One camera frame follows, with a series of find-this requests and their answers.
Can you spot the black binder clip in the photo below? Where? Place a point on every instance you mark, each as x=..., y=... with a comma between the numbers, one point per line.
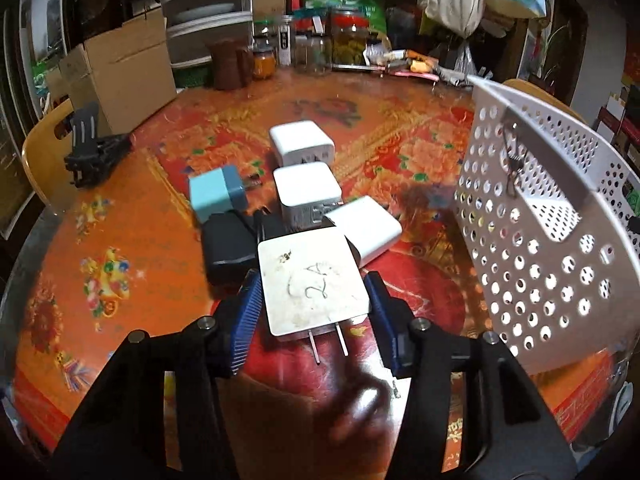
x=511, y=167

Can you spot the pile of small packets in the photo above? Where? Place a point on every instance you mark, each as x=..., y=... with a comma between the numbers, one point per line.
x=412, y=64

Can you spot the wooden chair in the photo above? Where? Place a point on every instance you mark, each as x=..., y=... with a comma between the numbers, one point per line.
x=45, y=155
x=537, y=91

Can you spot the empty glass jar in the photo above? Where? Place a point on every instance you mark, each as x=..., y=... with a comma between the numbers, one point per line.
x=312, y=52

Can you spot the small jar with orange contents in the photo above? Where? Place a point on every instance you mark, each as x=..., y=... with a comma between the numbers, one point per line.
x=264, y=61

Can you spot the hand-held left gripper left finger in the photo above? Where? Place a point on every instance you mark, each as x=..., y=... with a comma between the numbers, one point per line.
x=247, y=320

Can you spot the black charger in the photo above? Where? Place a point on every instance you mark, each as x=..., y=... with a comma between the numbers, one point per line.
x=227, y=250

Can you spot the large glass pickle jar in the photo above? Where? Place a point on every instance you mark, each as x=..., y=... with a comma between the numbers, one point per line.
x=350, y=36

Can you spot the light blue charger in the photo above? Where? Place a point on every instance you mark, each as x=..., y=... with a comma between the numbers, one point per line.
x=216, y=196

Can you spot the white charger with handwritten mark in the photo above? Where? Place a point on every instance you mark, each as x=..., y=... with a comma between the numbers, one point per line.
x=310, y=280

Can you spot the grey plastic drawer unit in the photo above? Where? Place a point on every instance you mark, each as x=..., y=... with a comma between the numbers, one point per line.
x=205, y=15

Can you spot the black folding phone stand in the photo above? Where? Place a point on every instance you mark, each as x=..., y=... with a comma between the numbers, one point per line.
x=95, y=147

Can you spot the brown ceramic pitcher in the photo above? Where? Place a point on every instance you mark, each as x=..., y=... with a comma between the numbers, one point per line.
x=230, y=64

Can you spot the white bottle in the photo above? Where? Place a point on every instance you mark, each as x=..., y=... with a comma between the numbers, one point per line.
x=285, y=41

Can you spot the cardboard box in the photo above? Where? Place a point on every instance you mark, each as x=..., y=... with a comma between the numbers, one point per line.
x=122, y=77

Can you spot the white perforated plastic basket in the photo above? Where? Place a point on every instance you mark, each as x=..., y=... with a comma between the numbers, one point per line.
x=550, y=240

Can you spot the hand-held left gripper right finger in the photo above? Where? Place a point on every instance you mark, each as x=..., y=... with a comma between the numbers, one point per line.
x=382, y=317

